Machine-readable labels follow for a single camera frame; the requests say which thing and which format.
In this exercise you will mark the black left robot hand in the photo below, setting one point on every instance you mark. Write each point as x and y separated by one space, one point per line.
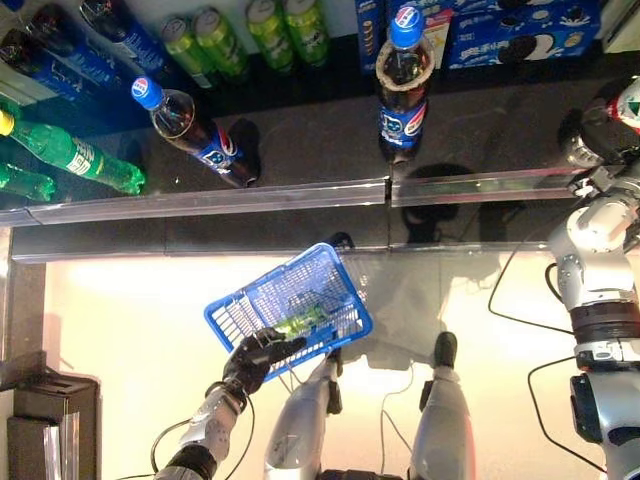
255 360

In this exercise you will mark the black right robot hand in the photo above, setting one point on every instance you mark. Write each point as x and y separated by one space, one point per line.
585 135

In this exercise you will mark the white red green drink bottle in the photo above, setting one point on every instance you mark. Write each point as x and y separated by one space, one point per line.
627 105

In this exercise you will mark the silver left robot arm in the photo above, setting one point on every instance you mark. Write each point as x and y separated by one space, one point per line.
210 430

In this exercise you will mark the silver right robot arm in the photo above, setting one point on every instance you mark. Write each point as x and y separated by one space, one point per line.
595 235

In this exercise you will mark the green plastic drink bottle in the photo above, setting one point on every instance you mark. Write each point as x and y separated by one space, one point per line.
295 324

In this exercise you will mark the green drink can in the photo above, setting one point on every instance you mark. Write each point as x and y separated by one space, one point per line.
272 37
192 57
307 32
222 45

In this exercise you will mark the silver left robot leg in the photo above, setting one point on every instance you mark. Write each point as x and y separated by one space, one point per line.
300 425

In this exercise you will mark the silver robot leg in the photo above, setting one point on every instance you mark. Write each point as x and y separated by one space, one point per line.
440 425
300 425

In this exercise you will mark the wide blue Oreo box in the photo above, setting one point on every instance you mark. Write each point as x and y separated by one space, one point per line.
525 45

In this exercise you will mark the black robot pelvis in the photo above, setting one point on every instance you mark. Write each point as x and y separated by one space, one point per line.
360 475

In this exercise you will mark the Pepsi cola bottle blue cap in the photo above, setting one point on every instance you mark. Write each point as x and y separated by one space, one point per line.
402 120
210 145

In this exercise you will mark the silver right robot leg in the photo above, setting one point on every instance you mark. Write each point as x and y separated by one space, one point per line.
440 425

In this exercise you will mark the black store shelf unit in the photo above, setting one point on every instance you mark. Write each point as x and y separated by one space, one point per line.
320 150

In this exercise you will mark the narrow blue Oreo box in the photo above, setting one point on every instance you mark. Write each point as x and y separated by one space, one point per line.
370 35

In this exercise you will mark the green Sprite bottle yellow cap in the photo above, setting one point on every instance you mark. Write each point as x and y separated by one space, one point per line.
85 162
25 182

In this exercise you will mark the dark bottle blue label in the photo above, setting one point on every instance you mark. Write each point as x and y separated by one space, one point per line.
135 45
85 62
40 75

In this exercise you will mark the clear plastic shelf price rail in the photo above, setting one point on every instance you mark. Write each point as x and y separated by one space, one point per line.
475 246
60 445
12 217
490 187
200 202
125 255

